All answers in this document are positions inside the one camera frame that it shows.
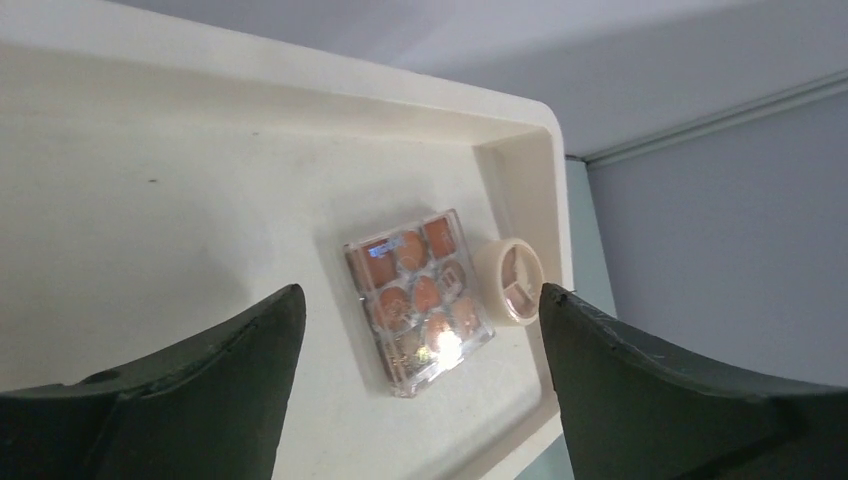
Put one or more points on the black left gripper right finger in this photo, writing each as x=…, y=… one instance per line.
x=635, y=406

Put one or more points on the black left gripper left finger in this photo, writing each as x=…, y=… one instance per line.
x=211, y=406

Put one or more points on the round cream compact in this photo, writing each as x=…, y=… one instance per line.
x=510, y=277

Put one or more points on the small square blush palette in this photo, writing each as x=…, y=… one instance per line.
x=421, y=299

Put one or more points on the white drawer organizer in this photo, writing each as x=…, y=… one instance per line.
x=160, y=176

